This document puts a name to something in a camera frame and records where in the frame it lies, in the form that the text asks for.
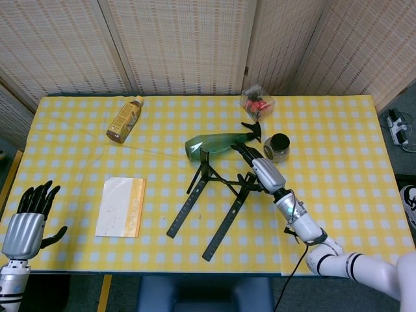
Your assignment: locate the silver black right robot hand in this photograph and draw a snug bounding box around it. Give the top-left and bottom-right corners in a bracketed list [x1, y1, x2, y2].
[230, 141, 287, 196]

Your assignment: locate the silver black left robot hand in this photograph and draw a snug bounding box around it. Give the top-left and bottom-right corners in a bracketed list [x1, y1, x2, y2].
[1, 180, 68, 261]

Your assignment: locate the black folding stand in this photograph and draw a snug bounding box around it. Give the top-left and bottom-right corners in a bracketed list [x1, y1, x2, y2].
[166, 148, 264, 263]

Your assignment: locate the blue robot base seat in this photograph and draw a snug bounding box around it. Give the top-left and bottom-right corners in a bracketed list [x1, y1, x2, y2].
[135, 275, 276, 312]

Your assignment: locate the glass jar with black lid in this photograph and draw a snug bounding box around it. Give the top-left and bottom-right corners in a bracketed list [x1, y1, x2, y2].
[263, 133, 291, 163]

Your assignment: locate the yellow white checkered tablecloth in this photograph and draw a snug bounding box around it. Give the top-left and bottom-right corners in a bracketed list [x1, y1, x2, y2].
[0, 94, 416, 277]

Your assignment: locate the green plastic spray bottle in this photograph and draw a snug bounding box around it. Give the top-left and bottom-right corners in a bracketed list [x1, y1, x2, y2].
[184, 122, 263, 163]

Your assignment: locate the clear box with red clips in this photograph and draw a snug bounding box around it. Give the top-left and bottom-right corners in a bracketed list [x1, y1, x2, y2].
[239, 83, 276, 123]

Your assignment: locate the white yellow Lexicon notebook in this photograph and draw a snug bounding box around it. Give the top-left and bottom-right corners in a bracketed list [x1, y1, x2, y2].
[94, 176, 147, 239]

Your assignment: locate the white power strip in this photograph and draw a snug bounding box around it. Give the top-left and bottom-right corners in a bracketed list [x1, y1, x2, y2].
[385, 109, 411, 146]

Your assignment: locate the white black sneaker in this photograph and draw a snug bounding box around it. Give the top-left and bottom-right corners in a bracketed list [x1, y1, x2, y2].
[398, 185, 416, 228]

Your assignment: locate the amber tea bottle yellow label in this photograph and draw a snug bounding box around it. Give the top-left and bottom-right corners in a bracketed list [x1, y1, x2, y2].
[106, 95, 144, 144]

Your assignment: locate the woven folding room screen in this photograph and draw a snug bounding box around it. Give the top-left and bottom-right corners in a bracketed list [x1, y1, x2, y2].
[0, 0, 416, 150]

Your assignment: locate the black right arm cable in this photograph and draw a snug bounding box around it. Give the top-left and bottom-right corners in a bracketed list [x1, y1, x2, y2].
[274, 242, 309, 312]

